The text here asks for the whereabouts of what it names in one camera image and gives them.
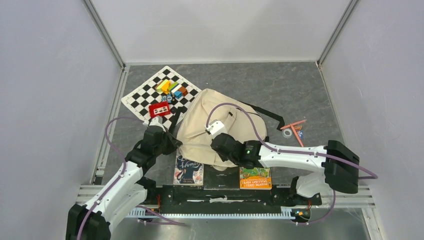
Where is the salmon pencil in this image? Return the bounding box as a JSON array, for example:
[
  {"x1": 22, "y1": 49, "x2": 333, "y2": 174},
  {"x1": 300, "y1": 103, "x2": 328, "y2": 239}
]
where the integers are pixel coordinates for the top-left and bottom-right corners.
[
  {"x1": 280, "y1": 119, "x2": 307, "y2": 130},
  {"x1": 290, "y1": 124, "x2": 304, "y2": 147}
]

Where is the green yellow block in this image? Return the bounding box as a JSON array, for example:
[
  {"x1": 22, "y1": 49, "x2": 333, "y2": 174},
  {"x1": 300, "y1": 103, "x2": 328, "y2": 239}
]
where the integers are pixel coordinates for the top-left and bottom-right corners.
[{"x1": 155, "y1": 79, "x2": 171, "y2": 94}]

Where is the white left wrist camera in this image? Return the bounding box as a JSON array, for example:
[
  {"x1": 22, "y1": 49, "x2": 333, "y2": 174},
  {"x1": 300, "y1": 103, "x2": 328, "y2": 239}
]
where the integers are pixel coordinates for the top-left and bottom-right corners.
[{"x1": 143, "y1": 116, "x2": 165, "y2": 129}]

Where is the black white chessboard mat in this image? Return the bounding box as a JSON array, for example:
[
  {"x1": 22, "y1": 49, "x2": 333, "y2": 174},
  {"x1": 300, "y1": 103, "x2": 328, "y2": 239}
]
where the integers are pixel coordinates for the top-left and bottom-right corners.
[{"x1": 121, "y1": 66, "x2": 201, "y2": 128}]

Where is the clear tape roll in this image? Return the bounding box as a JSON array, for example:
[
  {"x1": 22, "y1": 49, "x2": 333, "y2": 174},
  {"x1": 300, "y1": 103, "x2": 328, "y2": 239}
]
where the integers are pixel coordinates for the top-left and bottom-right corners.
[{"x1": 282, "y1": 128, "x2": 293, "y2": 139}]

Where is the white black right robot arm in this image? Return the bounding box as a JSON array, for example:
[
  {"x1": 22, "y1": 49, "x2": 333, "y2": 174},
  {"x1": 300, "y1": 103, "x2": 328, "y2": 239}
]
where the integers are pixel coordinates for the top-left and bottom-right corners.
[{"x1": 211, "y1": 133, "x2": 360, "y2": 204}]

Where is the orange block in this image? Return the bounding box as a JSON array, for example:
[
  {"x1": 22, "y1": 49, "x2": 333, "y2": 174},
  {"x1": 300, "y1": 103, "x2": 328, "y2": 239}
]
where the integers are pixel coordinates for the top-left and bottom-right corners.
[{"x1": 161, "y1": 81, "x2": 172, "y2": 95}]

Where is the Little Women book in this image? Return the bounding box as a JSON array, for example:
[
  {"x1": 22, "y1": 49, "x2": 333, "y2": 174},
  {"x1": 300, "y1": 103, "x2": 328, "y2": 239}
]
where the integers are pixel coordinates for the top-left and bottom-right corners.
[{"x1": 173, "y1": 150, "x2": 204, "y2": 186}]

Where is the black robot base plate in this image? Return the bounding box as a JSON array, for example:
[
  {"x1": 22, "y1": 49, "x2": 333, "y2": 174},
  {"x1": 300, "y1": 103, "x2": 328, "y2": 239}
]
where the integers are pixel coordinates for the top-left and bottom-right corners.
[{"x1": 143, "y1": 185, "x2": 323, "y2": 214}]

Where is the blue cube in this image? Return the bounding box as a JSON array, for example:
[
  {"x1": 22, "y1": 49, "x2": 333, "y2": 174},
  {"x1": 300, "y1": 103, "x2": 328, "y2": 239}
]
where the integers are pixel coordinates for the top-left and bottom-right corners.
[{"x1": 174, "y1": 90, "x2": 184, "y2": 100}]

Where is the red plastic block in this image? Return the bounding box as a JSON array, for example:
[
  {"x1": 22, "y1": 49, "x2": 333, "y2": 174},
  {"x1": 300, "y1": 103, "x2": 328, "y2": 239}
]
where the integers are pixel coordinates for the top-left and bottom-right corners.
[{"x1": 148, "y1": 101, "x2": 171, "y2": 118}]

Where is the beige canvas backpack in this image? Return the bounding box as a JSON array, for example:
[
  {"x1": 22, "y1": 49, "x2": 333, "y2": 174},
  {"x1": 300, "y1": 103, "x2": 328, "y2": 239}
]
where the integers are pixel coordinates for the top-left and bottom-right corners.
[{"x1": 176, "y1": 88, "x2": 285, "y2": 171}]

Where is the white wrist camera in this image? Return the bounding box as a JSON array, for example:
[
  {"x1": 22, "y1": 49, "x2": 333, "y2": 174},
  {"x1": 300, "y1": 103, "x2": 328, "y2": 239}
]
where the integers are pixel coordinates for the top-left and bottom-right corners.
[
  {"x1": 143, "y1": 116, "x2": 165, "y2": 129},
  {"x1": 205, "y1": 120, "x2": 228, "y2": 138}
]

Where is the orange Treehouse book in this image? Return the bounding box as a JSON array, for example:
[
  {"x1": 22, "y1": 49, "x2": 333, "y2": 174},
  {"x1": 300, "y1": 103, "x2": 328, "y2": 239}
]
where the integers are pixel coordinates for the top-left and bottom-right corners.
[{"x1": 239, "y1": 167, "x2": 273, "y2": 190}]

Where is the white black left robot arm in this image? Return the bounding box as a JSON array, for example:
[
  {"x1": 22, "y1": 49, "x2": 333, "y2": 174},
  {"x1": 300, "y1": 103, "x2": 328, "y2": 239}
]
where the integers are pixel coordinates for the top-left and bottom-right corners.
[{"x1": 65, "y1": 124, "x2": 182, "y2": 240}]

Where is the brown block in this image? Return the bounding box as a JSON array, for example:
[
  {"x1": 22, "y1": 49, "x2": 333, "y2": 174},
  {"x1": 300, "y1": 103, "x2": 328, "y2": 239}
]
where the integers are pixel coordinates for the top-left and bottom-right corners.
[{"x1": 178, "y1": 86, "x2": 188, "y2": 96}]

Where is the black Moon and Sixpence book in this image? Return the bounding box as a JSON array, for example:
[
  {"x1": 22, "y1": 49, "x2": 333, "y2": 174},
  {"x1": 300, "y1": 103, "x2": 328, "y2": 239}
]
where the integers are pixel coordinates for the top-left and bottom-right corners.
[{"x1": 203, "y1": 165, "x2": 240, "y2": 190}]

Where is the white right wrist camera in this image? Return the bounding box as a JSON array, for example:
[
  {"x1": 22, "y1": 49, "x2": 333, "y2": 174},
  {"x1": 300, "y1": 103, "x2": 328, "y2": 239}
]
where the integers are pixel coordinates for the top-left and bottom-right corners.
[{"x1": 205, "y1": 120, "x2": 228, "y2": 138}]

